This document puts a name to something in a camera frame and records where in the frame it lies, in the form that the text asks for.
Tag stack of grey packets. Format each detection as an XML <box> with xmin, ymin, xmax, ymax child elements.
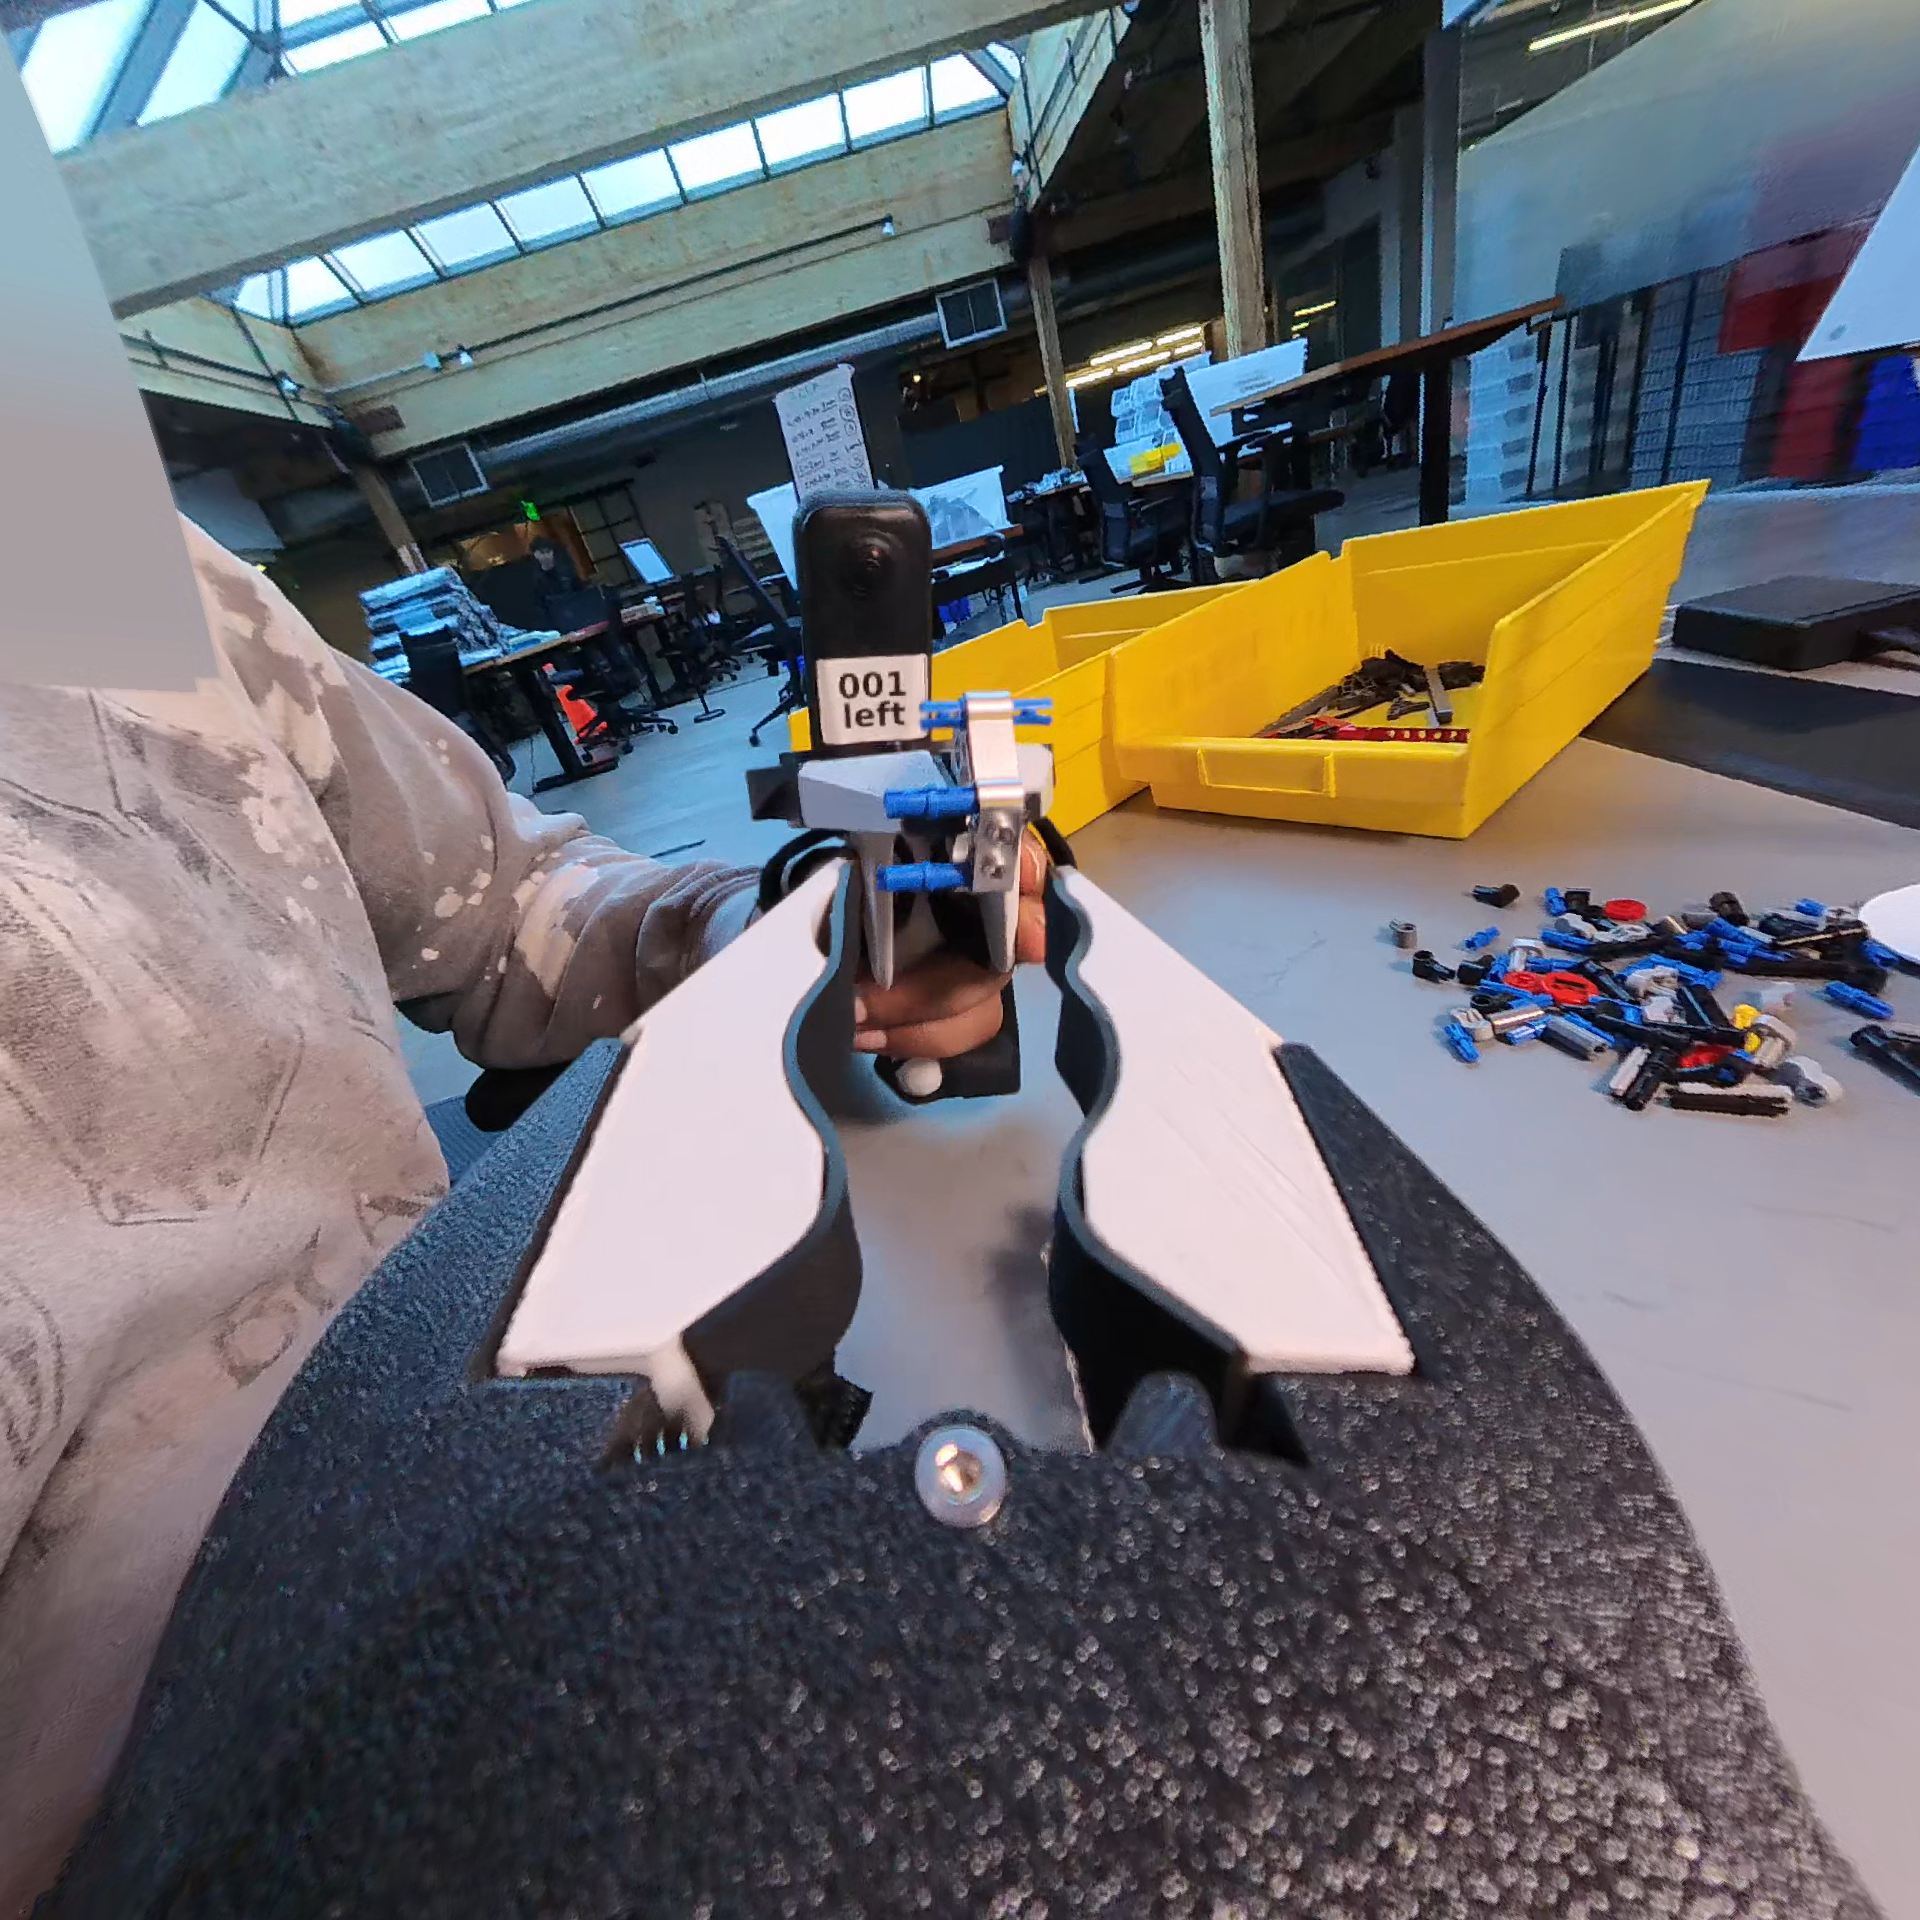
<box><xmin>359</xmin><ymin>567</ymin><xmax>507</xmax><ymax>687</ymax></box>

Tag black chair armrest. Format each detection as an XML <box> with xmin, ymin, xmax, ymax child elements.
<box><xmin>461</xmin><ymin>1054</ymin><xmax>577</xmax><ymax>1136</ymax></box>

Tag white flip chart sheet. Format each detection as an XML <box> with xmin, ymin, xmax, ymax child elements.
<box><xmin>773</xmin><ymin>362</ymin><xmax>875</xmax><ymax>500</ymax></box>

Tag black office chair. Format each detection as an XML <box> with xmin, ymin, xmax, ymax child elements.
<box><xmin>1158</xmin><ymin>367</ymin><xmax>1345</xmax><ymax>590</ymax></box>
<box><xmin>713</xmin><ymin>532</ymin><xmax>806</xmax><ymax>746</ymax></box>
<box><xmin>1074</xmin><ymin>438</ymin><xmax>1191</xmax><ymax>597</ymax></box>

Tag black desk cable cover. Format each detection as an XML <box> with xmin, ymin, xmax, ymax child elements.
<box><xmin>1585</xmin><ymin>655</ymin><xmax>1920</xmax><ymax>830</ymax></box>

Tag coloured storage racks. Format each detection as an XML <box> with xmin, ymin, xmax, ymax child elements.
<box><xmin>1462</xmin><ymin>223</ymin><xmax>1920</xmax><ymax>505</ymax></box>

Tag wooden standing desk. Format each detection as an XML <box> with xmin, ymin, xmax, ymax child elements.
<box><xmin>1208</xmin><ymin>296</ymin><xmax>1566</xmax><ymax>529</ymax></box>

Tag pile of mixed toy parts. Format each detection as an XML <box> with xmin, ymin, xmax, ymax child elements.
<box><xmin>1407</xmin><ymin>885</ymin><xmax>1898</xmax><ymax>1120</ymax></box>

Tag person's left forearm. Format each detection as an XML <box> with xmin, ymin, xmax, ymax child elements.
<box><xmin>392</xmin><ymin>808</ymin><xmax>769</xmax><ymax>1073</ymax></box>

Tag black power adapter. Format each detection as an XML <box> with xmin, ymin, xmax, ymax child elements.
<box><xmin>1667</xmin><ymin>574</ymin><xmax>1920</xmax><ymax>672</ymax></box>

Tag yellow bin with black parts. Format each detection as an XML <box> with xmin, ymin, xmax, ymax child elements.
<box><xmin>1106</xmin><ymin>480</ymin><xmax>1711</xmax><ymax>840</ymax></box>

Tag grey desk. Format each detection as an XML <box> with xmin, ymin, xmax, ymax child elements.
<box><xmin>397</xmin><ymin>645</ymin><xmax>1920</xmax><ymax>1920</ymax></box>

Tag wooden office desk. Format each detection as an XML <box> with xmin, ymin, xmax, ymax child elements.
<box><xmin>463</xmin><ymin>599</ymin><xmax>669</xmax><ymax>793</ymax></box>

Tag person's left hand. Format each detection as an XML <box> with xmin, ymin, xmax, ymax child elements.
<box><xmin>848</xmin><ymin>836</ymin><xmax>1050</xmax><ymax>1069</ymax></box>

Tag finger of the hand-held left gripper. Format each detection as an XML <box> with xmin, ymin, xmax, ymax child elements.
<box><xmin>794</xmin><ymin>746</ymin><xmax>981</xmax><ymax>991</ymax></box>

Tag heap of black toy parts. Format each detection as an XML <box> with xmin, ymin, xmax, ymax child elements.
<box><xmin>1256</xmin><ymin>646</ymin><xmax>1490</xmax><ymax>740</ymax></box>

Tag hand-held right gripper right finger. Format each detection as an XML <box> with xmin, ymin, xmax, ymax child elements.
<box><xmin>1041</xmin><ymin>870</ymin><xmax>1415</xmax><ymax>1376</ymax></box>

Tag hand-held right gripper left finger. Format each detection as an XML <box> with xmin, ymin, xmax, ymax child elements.
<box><xmin>496</xmin><ymin>862</ymin><xmax>865</xmax><ymax>1442</ymax></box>

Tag person in grey hoodie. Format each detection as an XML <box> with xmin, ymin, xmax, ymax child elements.
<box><xmin>0</xmin><ymin>516</ymin><xmax>663</xmax><ymax>1913</ymax></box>

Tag yellow plastic bin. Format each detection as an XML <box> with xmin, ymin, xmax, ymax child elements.
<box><xmin>784</xmin><ymin>582</ymin><xmax>1258</xmax><ymax>836</ymax></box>

